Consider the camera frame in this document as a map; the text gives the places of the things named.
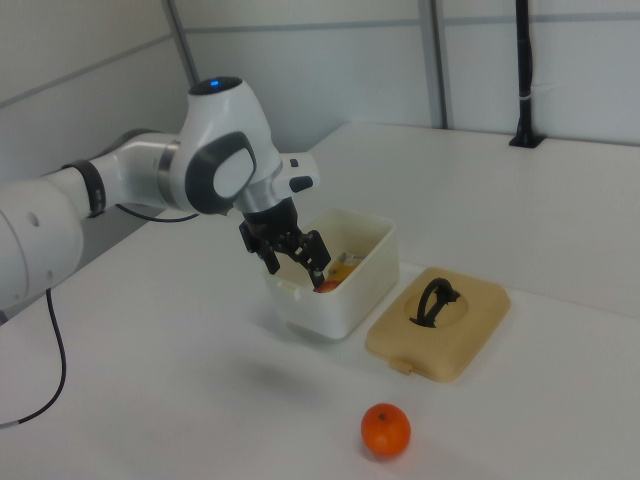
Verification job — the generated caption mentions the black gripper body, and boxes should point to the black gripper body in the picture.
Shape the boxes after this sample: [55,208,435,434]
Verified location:
[238,197,304,252]

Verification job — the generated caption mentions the white plastic container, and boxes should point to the white plastic container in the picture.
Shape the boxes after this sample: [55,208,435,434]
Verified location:
[263,207,401,344]

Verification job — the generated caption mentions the black pole with base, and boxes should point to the black pole with base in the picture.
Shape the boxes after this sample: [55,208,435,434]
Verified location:
[508,0,544,149]

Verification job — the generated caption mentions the black lid handle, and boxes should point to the black lid handle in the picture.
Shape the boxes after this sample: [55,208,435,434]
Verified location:
[409,277,462,329]

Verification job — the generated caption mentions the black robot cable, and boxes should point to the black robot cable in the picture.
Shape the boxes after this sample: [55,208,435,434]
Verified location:
[0,202,200,430]

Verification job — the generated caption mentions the grey partition post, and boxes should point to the grey partition post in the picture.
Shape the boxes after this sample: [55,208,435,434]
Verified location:
[417,0,450,131]
[162,0,202,87]

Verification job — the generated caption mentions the beige plastic container lid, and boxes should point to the beige plastic container lid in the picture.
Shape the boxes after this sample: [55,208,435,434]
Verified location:
[364,266,512,384]

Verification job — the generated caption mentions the orange mandarin fruit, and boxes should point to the orange mandarin fruit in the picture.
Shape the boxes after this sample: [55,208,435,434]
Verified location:
[360,402,412,458]

